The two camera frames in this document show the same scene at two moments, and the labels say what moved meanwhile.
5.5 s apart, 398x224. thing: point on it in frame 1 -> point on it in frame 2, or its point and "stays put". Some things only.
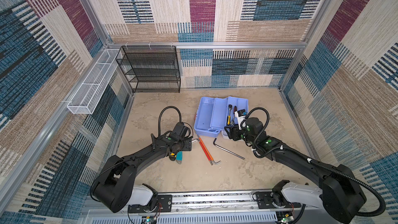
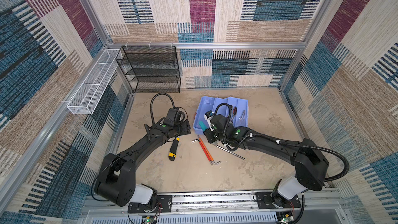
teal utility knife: x=179 y=157 -> x=202 y=126
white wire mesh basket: x=88 y=97 stays put
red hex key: x=203 y=149 stays put
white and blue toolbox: x=213 y=114 stays put
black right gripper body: x=236 y=133 -> x=213 y=135
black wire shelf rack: x=150 y=67 stays put
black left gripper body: x=186 y=144 -> x=184 y=127
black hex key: x=214 y=140 stays put
